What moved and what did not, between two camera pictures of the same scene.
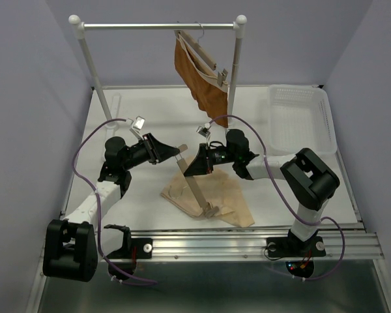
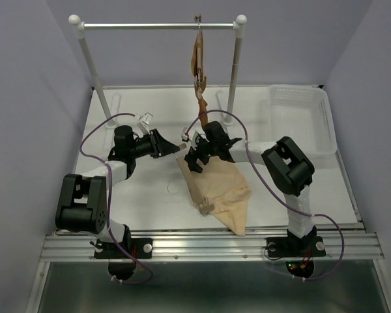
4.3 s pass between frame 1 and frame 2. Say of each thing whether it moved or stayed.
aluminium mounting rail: stayed
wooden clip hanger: moved
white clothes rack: stayed
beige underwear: moved
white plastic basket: stayed
